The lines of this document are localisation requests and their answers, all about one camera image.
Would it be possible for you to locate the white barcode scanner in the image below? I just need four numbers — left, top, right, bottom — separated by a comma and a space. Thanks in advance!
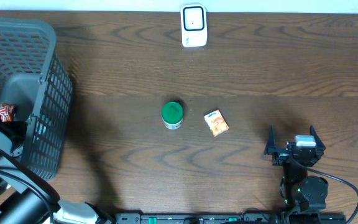
180, 4, 208, 47

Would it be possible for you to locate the orange snack box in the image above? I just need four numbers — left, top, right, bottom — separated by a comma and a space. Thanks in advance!
204, 110, 229, 137

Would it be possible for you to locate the black mounting rail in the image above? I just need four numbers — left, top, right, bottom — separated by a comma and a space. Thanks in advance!
114, 212, 346, 224

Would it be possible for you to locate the green lid jar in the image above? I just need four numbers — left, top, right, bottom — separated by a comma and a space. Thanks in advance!
162, 101, 184, 130

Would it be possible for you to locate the grey plastic basket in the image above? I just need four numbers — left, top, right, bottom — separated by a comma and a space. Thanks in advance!
0, 18, 73, 180

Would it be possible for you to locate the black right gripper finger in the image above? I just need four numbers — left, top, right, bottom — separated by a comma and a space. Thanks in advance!
310, 125, 326, 156
264, 126, 276, 155

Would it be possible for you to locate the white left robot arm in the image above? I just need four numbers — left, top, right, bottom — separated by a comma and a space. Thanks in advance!
0, 115, 116, 223

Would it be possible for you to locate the red snack packet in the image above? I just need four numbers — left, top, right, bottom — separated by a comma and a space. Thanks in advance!
0, 103, 17, 122

